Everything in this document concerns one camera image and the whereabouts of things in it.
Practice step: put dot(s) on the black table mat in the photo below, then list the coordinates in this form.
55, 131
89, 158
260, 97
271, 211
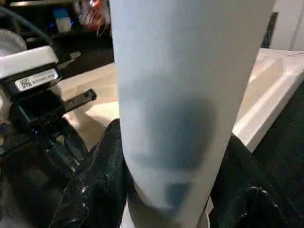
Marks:
285, 142

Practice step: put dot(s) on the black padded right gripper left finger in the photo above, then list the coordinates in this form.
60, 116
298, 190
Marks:
95, 190

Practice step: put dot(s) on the white plastic table top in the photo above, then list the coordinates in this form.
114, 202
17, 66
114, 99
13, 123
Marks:
268, 90

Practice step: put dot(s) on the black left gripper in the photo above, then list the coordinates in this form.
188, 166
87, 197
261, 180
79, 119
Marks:
35, 104

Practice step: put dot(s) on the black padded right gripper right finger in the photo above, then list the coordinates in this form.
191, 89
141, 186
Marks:
242, 190

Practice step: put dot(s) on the white plastic table leg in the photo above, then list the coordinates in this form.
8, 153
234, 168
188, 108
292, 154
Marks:
178, 83

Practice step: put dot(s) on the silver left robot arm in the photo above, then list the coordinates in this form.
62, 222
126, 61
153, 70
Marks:
9, 42

